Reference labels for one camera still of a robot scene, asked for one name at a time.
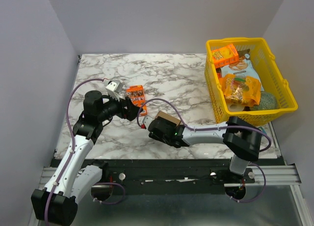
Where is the orange snack box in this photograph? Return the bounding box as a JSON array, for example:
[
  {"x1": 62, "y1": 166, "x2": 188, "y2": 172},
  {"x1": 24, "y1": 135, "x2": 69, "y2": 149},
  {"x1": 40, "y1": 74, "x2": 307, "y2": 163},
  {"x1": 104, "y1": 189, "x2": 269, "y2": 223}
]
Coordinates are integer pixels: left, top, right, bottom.
[{"x1": 211, "y1": 44, "x2": 239, "y2": 68}]

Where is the light blue snack bag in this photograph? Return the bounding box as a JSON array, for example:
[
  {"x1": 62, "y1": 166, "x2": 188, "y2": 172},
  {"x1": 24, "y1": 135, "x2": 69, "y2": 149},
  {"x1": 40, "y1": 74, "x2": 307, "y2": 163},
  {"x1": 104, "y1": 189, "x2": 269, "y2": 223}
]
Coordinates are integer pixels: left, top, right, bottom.
[{"x1": 220, "y1": 53, "x2": 261, "y2": 81}]

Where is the yellow plastic basket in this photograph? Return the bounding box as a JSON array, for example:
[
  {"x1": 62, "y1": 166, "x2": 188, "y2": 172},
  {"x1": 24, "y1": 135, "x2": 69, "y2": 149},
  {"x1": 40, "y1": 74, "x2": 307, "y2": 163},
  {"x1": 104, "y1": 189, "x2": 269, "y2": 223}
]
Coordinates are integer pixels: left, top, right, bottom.
[{"x1": 205, "y1": 37, "x2": 298, "y2": 126}]

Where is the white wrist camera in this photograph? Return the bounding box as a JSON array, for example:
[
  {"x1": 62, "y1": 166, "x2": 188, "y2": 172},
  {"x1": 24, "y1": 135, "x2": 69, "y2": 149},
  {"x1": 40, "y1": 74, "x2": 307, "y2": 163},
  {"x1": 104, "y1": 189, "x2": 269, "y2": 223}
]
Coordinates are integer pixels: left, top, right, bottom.
[
  {"x1": 141, "y1": 115, "x2": 154, "y2": 129},
  {"x1": 105, "y1": 80, "x2": 124, "y2": 101}
]

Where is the green mesh sponge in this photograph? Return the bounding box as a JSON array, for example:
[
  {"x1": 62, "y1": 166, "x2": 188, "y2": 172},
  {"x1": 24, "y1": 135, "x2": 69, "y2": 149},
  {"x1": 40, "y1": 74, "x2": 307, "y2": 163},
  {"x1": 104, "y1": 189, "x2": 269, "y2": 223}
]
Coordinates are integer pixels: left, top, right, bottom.
[{"x1": 249, "y1": 91, "x2": 279, "y2": 111}]

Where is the orange product box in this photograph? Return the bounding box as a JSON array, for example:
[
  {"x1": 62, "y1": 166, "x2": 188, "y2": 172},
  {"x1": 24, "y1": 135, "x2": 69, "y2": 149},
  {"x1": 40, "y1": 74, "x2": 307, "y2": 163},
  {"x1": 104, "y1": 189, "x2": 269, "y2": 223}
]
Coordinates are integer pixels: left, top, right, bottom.
[{"x1": 126, "y1": 85, "x2": 146, "y2": 107}]

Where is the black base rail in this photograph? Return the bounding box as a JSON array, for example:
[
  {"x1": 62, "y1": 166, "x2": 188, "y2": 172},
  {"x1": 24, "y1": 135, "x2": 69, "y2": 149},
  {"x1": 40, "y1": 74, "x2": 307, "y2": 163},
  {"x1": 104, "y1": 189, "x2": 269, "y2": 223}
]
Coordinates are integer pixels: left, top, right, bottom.
[{"x1": 81, "y1": 159, "x2": 255, "y2": 196}]

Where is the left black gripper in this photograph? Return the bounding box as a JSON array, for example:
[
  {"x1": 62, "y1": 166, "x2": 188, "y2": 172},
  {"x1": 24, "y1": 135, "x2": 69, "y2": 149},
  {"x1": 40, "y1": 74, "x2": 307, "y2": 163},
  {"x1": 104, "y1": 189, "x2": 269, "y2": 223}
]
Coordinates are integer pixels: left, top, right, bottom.
[{"x1": 98, "y1": 92, "x2": 144, "y2": 122}]

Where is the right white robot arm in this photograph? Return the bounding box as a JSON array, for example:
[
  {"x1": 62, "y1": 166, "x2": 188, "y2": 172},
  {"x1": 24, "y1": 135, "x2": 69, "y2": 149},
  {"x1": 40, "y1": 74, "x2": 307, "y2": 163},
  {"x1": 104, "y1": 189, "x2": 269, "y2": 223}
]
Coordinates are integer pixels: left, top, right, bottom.
[{"x1": 142, "y1": 115, "x2": 263, "y2": 183}]

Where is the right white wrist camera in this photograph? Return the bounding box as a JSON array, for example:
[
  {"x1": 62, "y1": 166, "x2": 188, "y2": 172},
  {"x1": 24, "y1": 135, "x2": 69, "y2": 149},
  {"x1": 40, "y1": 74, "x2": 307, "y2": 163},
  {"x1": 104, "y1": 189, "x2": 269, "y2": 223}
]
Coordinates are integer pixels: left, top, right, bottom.
[{"x1": 141, "y1": 115, "x2": 154, "y2": 129}]

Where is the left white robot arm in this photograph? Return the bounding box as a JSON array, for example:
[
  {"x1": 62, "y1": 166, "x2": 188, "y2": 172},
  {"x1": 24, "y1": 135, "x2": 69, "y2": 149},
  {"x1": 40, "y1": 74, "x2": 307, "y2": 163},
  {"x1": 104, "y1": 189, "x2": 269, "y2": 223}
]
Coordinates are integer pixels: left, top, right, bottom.
[{"x1": 31, "y1": 90, "x2": 141, "y2": 226}]

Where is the brown cardboard box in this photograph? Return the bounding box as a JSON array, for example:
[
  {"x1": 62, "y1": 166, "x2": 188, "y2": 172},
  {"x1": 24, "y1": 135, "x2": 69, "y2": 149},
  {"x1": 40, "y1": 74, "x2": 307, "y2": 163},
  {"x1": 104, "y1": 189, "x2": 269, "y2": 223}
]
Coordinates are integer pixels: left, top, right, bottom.
[{"x1": 156, "y1": 111, "x2": 181, "y2": 126}]

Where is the orange candy bag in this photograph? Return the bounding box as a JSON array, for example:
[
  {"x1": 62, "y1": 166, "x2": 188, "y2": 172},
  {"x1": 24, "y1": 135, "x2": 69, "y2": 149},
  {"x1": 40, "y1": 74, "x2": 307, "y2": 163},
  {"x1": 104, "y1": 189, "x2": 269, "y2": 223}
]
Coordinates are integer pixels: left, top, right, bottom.
[{"x1": 219, "y1": 74, "x2": 262, "y2": 107}]

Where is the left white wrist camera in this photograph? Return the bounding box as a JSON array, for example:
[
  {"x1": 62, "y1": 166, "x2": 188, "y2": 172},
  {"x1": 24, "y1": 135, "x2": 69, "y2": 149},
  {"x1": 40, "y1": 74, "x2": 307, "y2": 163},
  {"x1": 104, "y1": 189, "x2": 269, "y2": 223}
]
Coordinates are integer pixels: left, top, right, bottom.
[{"x1": 105, "y1": 80, "x2": 124, "y2": 101}]

